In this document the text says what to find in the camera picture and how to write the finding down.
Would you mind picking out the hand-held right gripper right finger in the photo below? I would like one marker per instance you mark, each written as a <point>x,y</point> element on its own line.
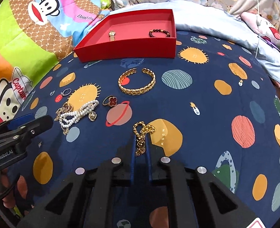
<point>149,161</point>

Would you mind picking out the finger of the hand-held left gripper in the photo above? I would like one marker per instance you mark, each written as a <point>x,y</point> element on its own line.
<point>21,120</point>
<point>39,125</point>

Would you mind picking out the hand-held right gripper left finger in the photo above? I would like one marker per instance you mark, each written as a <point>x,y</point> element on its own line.
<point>132,158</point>

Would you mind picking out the red cardboard box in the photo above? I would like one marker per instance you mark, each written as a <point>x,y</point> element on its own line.
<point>130,49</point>

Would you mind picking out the colourful monkey print quilt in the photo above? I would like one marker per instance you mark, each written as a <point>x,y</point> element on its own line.
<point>35,40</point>

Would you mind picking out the gold wrist watch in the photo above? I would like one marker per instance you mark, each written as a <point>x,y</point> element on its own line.
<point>112,35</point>

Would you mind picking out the white red-edged card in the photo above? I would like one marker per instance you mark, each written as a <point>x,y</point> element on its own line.
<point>256,224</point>

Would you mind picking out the light blue blanket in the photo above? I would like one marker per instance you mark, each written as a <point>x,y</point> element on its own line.
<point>225,23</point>

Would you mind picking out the purple flat item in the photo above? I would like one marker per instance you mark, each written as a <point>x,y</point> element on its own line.
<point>271,44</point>

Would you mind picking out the pink cartoon pillow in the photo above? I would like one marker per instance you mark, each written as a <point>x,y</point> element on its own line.
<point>251,20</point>

